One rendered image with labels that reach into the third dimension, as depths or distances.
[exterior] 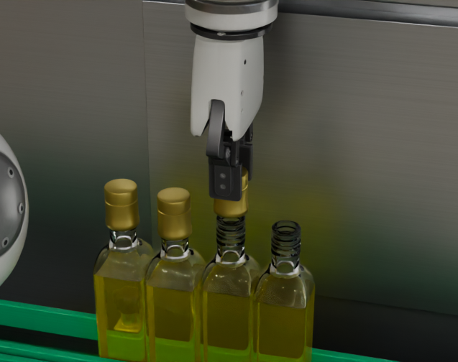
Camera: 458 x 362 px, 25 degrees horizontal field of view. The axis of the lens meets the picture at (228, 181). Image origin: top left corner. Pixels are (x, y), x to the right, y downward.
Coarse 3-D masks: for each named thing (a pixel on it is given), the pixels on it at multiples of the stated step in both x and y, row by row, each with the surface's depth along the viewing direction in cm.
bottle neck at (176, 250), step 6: (162, 240) 107; (180, 240) 106; (186, 240) 107; (162, 246) 107; (168, 246) 107; (174, 246) 107; (180, 246) 107; (186, 246) 107; (162, 252) 108; (168, 252) 107; (174, 252) 107; (180, 252) 107; (186, 252) 108; (168, 258) 107; (174, 258) 107; (180, 258) 107
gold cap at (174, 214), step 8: (160, 192) 106; (168, 192) 106; (176, 192) 106; (184, 192) 106; (160, 200) 104; (168, 200) 104; (176, 200) 104; (184, 200) 104; (160, 208) 105; (168, 208) 104; (176, 208) 104; (184, 208) 105; (160, 216) 105; (168, 216) 105; (176, 216) 105; (184, 216) 105; (160, 224) 106; (168, 224) 105; (176, 224) 105; (184, 224) 106; (160, 232) 106; (168, 232) 106; (176, 232) 106; (184, 232) 106; (168, 240) 106; (176, 240) 106
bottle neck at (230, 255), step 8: (216, 216) 106; (216, 224) 106; (224, 224) 104; (232, 224) 104; (240, 224) 105; (216, 232) 106; (224, 232) 105; (232, 232) 105; (240, 232) 105; (216, 240) 106; (224, 240) 105; (232, 240) 105; (240, 240) 106; (224, 248) 106; (232, 248) 105; (240, 248) 106; (216, 256) 107; (224, 256) 106; (232, 256) 106; (240, 256) 106
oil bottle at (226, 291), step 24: (216, 264) 107; (240, 264) 107; (216, 288) 107; (240, 288) 106; (216, 312) 108; (240, 312) 107; (216, 336) 109; (240, 336) 109; (216, 360) 111; (240, 360) 110
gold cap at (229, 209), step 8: (216, 200) 103; (224, 200) 103; (240, 200) 103; (216, 208) 104; (224, 208) 103; (232, 208) 103; (240, 208) 103; (248, 208) 105; (224, 216) 103; (232, 216) 103; (240, 216) 104
